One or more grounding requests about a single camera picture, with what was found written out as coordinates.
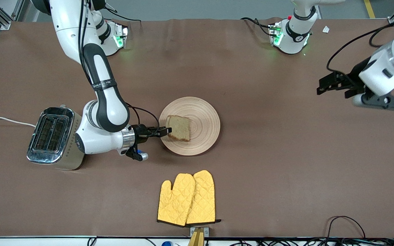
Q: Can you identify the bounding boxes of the brown toast slice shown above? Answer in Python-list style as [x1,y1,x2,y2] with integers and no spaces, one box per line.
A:
[166,115,191,142]

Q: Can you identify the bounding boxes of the round wooden plate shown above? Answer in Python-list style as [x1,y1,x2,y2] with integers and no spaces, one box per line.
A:
[159,97,221,156]

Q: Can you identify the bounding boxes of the yellow quilted oven mitt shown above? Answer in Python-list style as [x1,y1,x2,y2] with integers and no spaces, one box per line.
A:
[157,173,196,227]
[186,170,222,225]

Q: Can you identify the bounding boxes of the brown table cover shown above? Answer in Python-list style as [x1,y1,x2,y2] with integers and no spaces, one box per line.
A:
[0,18,394,238]

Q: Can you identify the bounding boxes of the cream and chrome toaster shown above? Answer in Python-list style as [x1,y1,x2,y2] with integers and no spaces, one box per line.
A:
[26,105,88,170]

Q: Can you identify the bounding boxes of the black left arm base cable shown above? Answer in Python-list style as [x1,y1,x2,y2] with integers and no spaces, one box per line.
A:
[240,17,273,36]

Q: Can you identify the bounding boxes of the black arm base cable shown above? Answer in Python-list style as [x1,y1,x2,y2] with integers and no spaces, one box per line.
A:
[240,17,273,36]
[105,3,142,23]

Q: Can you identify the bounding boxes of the wooden and metal bracket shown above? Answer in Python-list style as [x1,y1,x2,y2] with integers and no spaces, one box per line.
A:
[187,227,210,246]

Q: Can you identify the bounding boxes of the black right arm base cable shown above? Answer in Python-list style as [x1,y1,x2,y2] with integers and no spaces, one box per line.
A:
[105,3,142,23]

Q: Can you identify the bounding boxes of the black looped cable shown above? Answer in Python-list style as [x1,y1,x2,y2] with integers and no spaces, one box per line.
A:
[325,216,366,240]

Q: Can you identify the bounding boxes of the white toaster power cord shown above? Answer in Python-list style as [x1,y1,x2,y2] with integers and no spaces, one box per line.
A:
[0,115,36,127]

